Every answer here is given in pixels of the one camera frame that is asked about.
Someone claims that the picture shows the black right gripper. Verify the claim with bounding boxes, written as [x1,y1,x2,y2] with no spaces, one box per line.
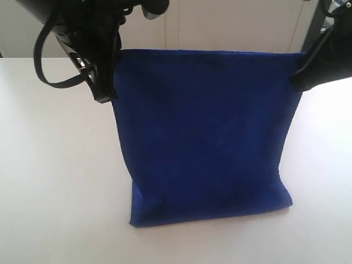
[289,10,351,92]

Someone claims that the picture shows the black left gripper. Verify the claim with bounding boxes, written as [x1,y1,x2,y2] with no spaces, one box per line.
[49,1,123,103]

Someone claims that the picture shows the black window frame post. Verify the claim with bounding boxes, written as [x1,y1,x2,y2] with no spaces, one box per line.
[301,3,326,52]

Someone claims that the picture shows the black right camera cable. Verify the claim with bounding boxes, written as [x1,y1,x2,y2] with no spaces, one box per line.
[291,0,344,78]

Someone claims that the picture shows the blue microfiber towel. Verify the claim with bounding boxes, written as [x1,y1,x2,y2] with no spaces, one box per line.
[112,49,303,227]

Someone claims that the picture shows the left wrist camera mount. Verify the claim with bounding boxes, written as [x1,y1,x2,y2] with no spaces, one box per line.
[140,0,169,20]

